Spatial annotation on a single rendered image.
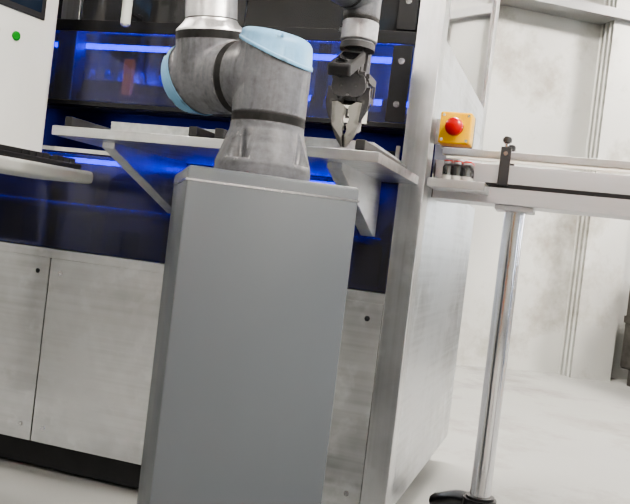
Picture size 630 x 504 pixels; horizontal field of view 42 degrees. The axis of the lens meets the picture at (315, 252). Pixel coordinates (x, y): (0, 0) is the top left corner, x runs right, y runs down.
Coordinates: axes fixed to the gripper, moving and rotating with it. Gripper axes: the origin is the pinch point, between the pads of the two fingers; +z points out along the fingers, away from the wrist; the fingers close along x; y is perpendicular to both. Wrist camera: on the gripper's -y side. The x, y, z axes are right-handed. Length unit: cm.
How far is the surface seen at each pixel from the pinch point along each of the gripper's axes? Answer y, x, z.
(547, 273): 418, -31, 14
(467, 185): 27.1, -22.2, 3.8
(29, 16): 10, 86, -26
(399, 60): 26.2, -3.3, -23.4
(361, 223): 18.5, -1.2, 15.3
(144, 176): 7.1, 47.5, 10.7
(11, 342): 29, 93, 57
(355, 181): 4.4, -2.5, 7.6
